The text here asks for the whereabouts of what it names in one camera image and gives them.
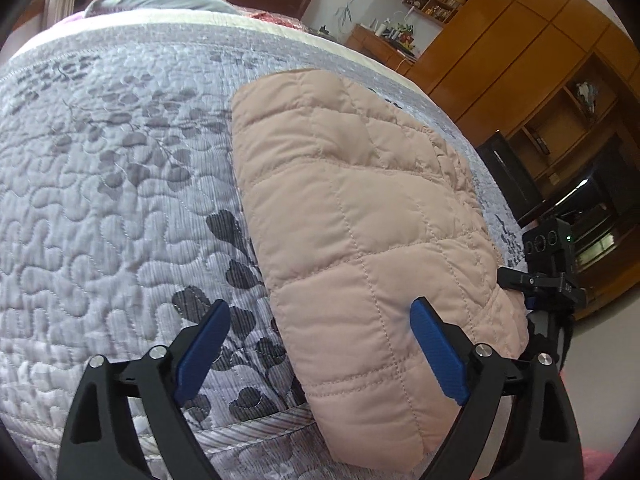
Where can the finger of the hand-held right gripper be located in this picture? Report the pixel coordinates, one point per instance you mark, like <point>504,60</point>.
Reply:
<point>540,282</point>

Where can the pink floral sheet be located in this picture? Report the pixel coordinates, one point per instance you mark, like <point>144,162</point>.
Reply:
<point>280,17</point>

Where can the grey quilted bedspread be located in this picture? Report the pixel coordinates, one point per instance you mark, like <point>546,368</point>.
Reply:
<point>100,210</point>

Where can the wooden wall cabinet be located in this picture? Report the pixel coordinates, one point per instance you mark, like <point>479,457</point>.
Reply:
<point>510,20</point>

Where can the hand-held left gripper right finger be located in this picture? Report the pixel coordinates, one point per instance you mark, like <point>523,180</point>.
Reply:
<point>437,350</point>

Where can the assorted desk ornaments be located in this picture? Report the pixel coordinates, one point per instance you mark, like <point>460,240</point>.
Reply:
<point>397,35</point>

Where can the black television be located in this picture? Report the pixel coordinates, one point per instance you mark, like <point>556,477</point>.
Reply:
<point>605,210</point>

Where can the pink pillow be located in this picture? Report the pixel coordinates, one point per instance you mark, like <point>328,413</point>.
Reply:
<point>70,20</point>

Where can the grey pillow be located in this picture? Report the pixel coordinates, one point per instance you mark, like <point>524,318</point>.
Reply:
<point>160,2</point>

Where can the small dark remote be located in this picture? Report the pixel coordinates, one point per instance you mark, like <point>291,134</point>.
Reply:
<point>541,144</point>

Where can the wooden desk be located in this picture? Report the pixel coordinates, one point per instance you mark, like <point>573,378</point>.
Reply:
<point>380,47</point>

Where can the assorted small shelf ornaments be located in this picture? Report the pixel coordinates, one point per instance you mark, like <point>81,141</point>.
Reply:
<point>437,0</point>

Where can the pink quilted jacket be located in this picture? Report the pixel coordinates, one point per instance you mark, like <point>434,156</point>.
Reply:
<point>350,210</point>

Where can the black flat panel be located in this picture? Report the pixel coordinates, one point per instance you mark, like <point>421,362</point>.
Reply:
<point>510,175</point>

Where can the grey cabinet ornament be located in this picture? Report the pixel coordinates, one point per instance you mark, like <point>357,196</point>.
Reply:
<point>586,97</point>

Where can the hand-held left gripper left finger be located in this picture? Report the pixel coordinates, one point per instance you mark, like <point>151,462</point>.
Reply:
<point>202,345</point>

